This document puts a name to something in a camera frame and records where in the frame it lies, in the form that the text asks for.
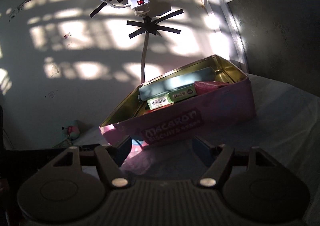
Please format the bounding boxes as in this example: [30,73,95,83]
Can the pink macaron biscuit tin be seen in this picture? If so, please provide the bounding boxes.
[99,55,255,145]

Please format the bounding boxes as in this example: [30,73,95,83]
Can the maroon zipper pouch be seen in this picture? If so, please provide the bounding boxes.
[194,81,229,95]

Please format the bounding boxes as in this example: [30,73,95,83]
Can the green medicine box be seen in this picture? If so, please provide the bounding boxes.
[147,84,197,110]

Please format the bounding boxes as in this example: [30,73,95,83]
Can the teal pencil case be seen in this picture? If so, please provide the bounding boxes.
[139,67,215,101]

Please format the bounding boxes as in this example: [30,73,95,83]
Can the teal plush bear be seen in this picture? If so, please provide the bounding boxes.
[62,120,80,141]

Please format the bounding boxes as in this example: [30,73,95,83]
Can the striped blue bed sheet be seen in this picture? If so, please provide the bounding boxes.
[49,72,320,216]

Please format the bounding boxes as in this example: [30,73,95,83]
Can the black tape cross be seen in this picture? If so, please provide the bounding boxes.
[126,9,184,39]

